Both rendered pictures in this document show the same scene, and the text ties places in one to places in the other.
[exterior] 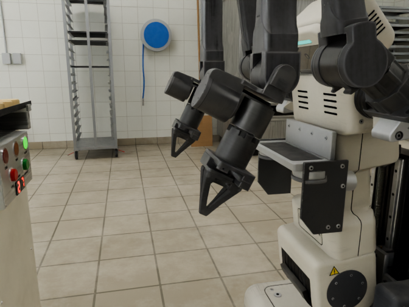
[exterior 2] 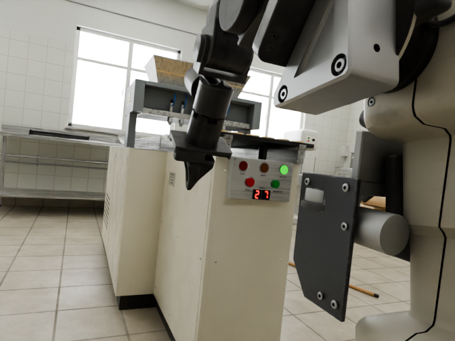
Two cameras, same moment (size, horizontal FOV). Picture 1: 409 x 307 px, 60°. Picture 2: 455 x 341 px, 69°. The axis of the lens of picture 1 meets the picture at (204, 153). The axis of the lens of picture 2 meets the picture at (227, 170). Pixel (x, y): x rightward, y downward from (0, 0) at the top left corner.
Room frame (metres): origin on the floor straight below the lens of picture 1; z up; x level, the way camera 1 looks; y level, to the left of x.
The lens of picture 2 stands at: (0.49, -0.62, 0.83)
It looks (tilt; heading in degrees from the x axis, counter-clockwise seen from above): 2 degrees down; 78
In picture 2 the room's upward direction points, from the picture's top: 6 degrees clockwise
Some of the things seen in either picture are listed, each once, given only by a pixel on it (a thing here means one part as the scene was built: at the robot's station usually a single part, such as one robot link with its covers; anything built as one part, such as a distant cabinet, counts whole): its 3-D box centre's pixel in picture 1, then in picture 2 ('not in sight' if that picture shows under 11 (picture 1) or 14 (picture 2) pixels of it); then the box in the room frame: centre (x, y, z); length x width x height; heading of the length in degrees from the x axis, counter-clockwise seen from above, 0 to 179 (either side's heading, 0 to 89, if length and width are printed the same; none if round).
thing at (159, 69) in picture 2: not in sight; (196, 83); (0.67, 1.33, 1.25); 0.56 x 0.29 x 0.14; 12
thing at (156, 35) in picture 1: (156, 63); not in sight; (4.83, 0.64, 1.10); 0.41 x 0.15 x 1.10; 103
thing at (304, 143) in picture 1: (300, 169); (403, 220); (0.83, -0.23, 0.77); 0.28 x 0.16 x 0.22; 12
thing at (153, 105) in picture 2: not in sight; (191, 124); (0.67, 1.33, 1.01); 0.72 x 0.33 x 0.34; 12
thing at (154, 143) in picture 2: not in sight; (140, 143); (0.37, 1.75, 0.88); 1.28 x 0.01 x 0.07; 102
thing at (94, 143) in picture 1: (92, 77); not in sight; (4.29, 1.33, 0.93); 0.64 x 0.51 x 1.78; 16
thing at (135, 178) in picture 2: not in sight; (163, 210); (0.57, 1.80, 0.42); 1.28 x 0.72 x 0.84; 102
